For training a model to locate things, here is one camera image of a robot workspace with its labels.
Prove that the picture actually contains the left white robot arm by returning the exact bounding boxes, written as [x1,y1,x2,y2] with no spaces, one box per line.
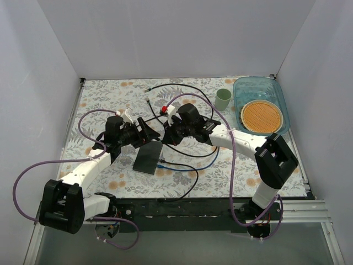
[39,116,161,234]

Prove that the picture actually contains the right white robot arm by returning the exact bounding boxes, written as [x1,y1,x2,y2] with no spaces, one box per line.
[161,103,298,220]

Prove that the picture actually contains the teal plastic bin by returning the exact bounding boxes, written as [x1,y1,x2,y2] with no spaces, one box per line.
[233,76,290,136]

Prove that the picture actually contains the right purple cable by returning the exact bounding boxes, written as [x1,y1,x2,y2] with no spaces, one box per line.
[167,93,284,240]

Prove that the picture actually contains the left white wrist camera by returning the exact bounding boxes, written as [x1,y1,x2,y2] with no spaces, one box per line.
[115,108,135,124]

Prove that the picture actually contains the short black cable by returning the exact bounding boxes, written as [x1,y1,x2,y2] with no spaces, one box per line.
[157,158,200,202]

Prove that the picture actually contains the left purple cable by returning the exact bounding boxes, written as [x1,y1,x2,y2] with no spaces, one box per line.
[13,109,140,251]

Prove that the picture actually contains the black network switch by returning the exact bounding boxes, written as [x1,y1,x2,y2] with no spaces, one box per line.
[132,141,163,175]

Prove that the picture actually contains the aluminium rail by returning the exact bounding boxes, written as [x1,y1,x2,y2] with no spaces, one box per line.
[231,200,331,223]

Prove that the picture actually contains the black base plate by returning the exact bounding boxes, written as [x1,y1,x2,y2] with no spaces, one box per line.
[82,197,286,240]

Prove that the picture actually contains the orange woven plate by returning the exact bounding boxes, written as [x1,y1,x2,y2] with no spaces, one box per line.
[240,100,284,134]

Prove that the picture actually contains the long black cable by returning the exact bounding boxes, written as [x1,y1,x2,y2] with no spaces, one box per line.
[145,84,218,158]

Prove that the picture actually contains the green cup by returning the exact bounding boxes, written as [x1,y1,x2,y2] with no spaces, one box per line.
[215,88,232,111]

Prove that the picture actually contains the floral table mat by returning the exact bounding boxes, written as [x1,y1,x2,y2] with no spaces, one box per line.
[54,77,309,199]

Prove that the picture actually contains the purple cable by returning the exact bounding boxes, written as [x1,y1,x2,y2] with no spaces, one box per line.
[167,93,284,240]
[13,109,140,251]

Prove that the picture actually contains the blue ethernet cable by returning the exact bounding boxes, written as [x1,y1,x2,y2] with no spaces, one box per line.
[156,146,221,172]

